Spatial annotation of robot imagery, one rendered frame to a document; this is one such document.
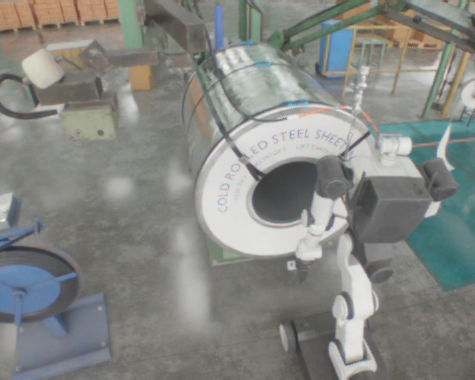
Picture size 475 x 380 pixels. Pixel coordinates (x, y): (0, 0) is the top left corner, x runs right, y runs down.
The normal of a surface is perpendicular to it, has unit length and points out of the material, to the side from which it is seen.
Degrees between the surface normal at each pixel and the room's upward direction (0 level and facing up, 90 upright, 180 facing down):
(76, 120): 89
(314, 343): 0
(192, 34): 93
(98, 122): 89
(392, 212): 92
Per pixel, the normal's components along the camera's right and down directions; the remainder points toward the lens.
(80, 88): 0.19, 0.62
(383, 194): 0.00, -0.76
